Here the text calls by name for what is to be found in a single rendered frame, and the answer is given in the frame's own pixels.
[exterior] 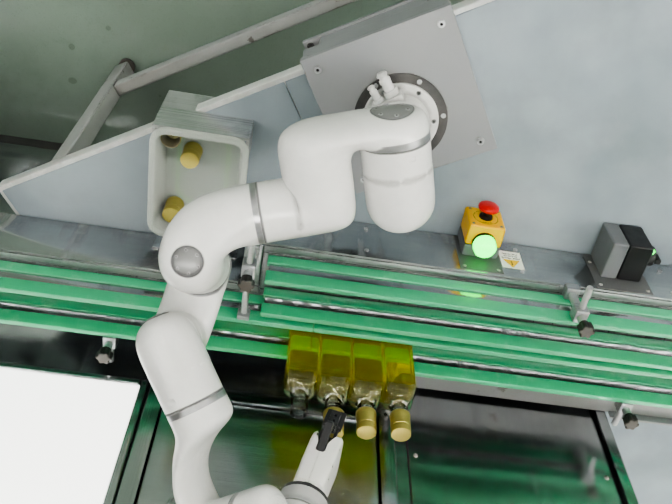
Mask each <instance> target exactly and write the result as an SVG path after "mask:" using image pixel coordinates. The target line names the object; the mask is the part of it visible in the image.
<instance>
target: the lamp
mask: <svg viewBox="0 0 672 504"><path fill-rule="evenodd" d="M472 248H473V250H474V253H475V254H476V255H477V256H478V257H481V258H488V257H491V256H492V255H493V254H494V253H495V252H496V249H497V247H496V240H495V238H494V236H493V235H491V234H489V233H480V234H478V235H476V236H475V237H474V238H473V240H472Z"/></svg>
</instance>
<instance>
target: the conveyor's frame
mask: <svg viewBox="0 0 672 504"><path fill-rule="evenodd" d="M156 236H157V234H152V233H145V232H138V231H131V230H124V229H116V228H109V227H102V226H95V225H87V224H80V223H73V222H66V221H59V220H51V219H44V218H37V217H30V216H22V215H15V214H8V213H1V212H0V258H6V259H13V260H15V262H16V260H20V261H28V262H35V263H43V264H50V265H58V266H65V267H73V268H77V271H78V268H80V269H87V270H95V271H102V272H110V273H117V274H118V276H119V274H125V275H132V276H138V279H139V276H140V277H147V278H155V279H159V280H160V279H162V280H165V279H164V277H163V276H162V274H161V271H160V268H159V262H158V254H159V249H155V248H152V247H153V244H154V242H155V239H156ZM244 250H245V247H242V248H238V249H237V254H236V259H231V262H232V268H231V273H230V276H229V279H228V283H227V286H226V288H229V289H236V290H239V292H240V288H239V287H238V286H237V283H238V279H240V278H241V268H242V262H243V258H244ZM265 252H270V253H277V254H284V255H291V256H299V257H305V260H306V258H313V259H320V260H325V263H326V260H327V261H335V262H342V263H346V264H347V263H349V264H356V265H364V266H366V267H367V266H371V267H378V268H385V269H386V270H387V269H393V270H400V271H406V273H407V272H414V273H421V274H426V276H427V274H429V275H436V276H443V277H446V278H447V277H450V278H458V279H465V280H472V281H479V282H485V285H486V282H487V283H494V284H501V285H505V286H506V285H508V286H515V287H523V288H530V289H537V290H544V292H545V291H552V292H559V293H562V291H563V289H559V287H560V284H563V285H565V283H570V284H577V285H579V287H581V289H580V290H581V292H580V294H579V295H581V296H583V295H584V293H585V290H586V288H587V286H589V285H590V286H593V288H594V290H593V292H592V294H591V297H595V298H602V299H610V300H617V301H621V302H622V301H624V302H631V303H638V304H646V305H653V306H659V307H667V308H672V266H665V265H658V264H653V265H652V266H647V267H646V269H645V271H644V273H643V276H644V278H645V279H646V281H647V283H648V285H649V287H650V289H651V291H652V293H653V294H654V296H653V295H645V294H638V293H631V292H624V291H617V290H609V289H602V288H597V286H596V284H595V282H594V279H593V277H592V275H591V272H590V270H589V268H588V266H587V263H586V261H585V259H584V256H583V254H580V253H573V252H566V251H559V250H552V249H545V248H538V247H531V246H524V245H517V244H510V243H503V242H502V243H501V246H500V248H499V252H498V254H499V258H500V261H501V265H502V268H503V272H504V275H502V274H495V273H487V272H480V271H473V270H466V269H460V264H459V259H458V254H457V249H456V244H455V239H454V235H447V234H440V233H433V232H426V231H419V230H413V231H411V232H407V233H393V232H389V231H386V230H384V229H382V228H380V227H379V226H378V225H376V224H370V223H363V222H356V221H353V222H352V223H351V224H350V225H349V226H347V227H346V228H343V229H341V230H337V231H334V232H329V233H324V234H318V235H313V236H307V237H300V238H294V239H288V240H282V241H276V242H270V243H266V244H265V245H264V252H263V260H262V268H261V275H260V283H259V285H255V287H254V288H253V289H251V292H259V295H260V292H261V293H263V292H264V288H260V287H261V279H262V271H263V264H264V256H265ZM258 290H259V291H258Z"/></svg>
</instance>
